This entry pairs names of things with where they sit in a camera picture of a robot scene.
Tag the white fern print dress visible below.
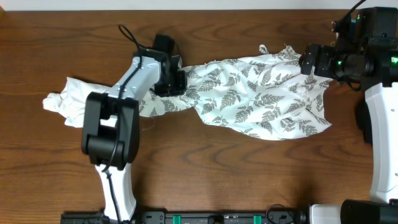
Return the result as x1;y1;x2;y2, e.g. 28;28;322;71
139;45;331;141

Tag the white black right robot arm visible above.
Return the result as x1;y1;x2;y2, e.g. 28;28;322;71
299;7;397;223

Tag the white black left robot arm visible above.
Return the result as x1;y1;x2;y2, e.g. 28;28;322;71
81;34;187;223

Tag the white folded shirt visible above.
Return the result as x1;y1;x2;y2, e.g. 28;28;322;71
42;77;109;128

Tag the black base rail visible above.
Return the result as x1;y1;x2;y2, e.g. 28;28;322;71
60;208;310;224

